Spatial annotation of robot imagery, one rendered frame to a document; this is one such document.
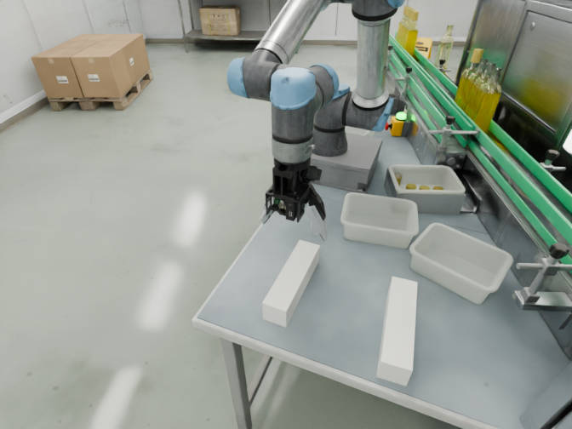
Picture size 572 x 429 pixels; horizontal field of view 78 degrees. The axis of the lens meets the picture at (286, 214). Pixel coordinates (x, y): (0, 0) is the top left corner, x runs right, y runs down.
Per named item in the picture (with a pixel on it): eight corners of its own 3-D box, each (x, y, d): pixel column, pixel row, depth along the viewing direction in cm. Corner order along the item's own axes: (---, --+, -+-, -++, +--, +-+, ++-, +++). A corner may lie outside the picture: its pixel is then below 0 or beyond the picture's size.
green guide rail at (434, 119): (444, 146, 128) (451, 126, 123) (442, 146, 128) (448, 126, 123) (372, 42, 266) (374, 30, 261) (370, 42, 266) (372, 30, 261)
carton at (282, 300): (262, 318, 85) (261, 303, 81) (299, 254, 102) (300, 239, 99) (286, 327, 83) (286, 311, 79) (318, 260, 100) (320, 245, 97)
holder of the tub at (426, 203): (475, 214, 117) (483, 196, 113) (392, 213, 118) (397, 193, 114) (458, 187, 131) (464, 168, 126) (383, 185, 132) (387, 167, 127)
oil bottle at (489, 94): (483, 143, 131) (505, 85, 118) (467, 143, 131) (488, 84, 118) (477, 137, 135) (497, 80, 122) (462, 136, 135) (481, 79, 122)
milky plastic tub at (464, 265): (482, 317, 87) (494, 294, 81) (399, 271, 99) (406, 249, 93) (504, 277, 97) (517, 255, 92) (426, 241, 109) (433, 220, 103)
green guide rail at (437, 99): (465, 147, 127) (472, 126, 122) (462, 146, 127) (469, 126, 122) (382, 42, 266) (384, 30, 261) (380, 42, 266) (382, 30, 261)
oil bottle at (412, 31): (411, 64, 219) (422, 12, 201) (403, 63, 219) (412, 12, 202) (409, 61, 223) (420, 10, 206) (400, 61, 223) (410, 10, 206)
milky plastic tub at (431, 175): (460, 214, 117) (468, 192, 112) (392, 212, 118) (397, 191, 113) (443, 185, 131) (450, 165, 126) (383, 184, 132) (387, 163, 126)
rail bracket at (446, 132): (473, 152, 124) (485, 119, 116) (425, 151, 124) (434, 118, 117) (470, 149, 126) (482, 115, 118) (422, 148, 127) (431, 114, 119)
